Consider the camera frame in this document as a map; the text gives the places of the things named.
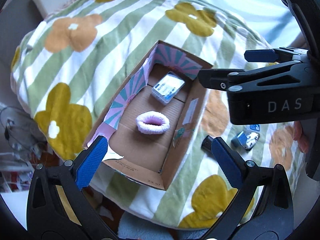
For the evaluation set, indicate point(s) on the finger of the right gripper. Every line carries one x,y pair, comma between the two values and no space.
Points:
223,79
279,55

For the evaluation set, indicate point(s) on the person's right hand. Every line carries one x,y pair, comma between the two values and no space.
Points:
299,136

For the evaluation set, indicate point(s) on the white black patterned small box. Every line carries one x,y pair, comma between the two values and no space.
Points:
251,140

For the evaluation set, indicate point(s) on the floral striped green blanket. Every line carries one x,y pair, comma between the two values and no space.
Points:
75,72

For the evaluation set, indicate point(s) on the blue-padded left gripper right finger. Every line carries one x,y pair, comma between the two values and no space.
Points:
262,207

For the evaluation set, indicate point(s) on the clear dental floss box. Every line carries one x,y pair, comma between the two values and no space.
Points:
167,87

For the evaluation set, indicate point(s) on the wire fan on floor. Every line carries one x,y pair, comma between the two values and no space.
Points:
22,133

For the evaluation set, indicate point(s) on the pink fluffy scrunchie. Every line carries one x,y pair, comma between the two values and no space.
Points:
152,122

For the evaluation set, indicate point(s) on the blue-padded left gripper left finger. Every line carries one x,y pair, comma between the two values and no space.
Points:
57,208

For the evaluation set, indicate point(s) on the small blue carton box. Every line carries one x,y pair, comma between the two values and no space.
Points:
240,140

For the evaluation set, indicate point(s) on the open cardboard box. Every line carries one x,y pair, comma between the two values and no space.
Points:
152,160

